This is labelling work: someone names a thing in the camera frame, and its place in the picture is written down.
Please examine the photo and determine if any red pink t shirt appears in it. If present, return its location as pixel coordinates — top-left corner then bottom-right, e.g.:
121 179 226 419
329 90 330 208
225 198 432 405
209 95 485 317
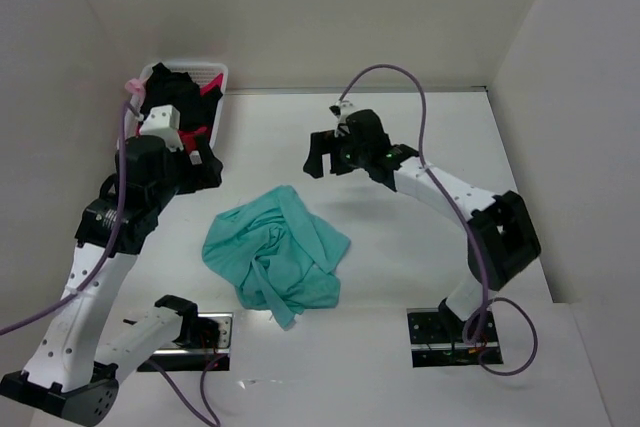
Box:
179 74 224 153

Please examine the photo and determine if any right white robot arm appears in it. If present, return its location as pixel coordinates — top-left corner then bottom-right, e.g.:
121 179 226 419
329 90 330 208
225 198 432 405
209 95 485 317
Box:
303 105 541 340

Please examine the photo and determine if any white plastic basket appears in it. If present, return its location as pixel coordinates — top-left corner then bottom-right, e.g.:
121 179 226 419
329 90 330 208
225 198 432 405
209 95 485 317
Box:
125 59 229 149

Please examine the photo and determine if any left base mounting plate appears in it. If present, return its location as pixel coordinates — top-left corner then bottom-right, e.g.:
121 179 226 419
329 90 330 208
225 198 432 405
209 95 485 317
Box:
138 313 233 372

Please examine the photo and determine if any black t shirt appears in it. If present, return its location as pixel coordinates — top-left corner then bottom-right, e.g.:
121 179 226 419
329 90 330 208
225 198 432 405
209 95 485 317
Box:
140 63 201 118

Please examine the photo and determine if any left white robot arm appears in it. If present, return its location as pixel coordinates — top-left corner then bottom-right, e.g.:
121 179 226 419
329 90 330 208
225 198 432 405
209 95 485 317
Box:
1 135 220 426

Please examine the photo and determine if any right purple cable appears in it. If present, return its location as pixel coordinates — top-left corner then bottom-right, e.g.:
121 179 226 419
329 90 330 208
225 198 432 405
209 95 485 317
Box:
339 64 539 377

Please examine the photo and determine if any teal t shirt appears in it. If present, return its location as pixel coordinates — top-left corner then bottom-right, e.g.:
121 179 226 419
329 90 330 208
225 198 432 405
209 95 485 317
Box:
201 185 351 330

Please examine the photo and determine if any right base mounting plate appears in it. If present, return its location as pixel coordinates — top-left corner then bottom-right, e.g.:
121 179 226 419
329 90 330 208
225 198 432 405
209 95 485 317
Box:
407 309 503 368

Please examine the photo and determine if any light pink cloth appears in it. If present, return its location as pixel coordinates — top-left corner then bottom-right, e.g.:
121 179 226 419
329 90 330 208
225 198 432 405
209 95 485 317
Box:
125 78 146 103

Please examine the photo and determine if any base mounting plate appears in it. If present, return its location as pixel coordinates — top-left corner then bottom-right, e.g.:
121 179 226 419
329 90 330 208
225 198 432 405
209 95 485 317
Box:
138 313 233 372
407 309 503 368

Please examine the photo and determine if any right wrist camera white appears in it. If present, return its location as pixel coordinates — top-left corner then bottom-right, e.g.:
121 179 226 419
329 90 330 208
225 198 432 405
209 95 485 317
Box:
329 100 355 138

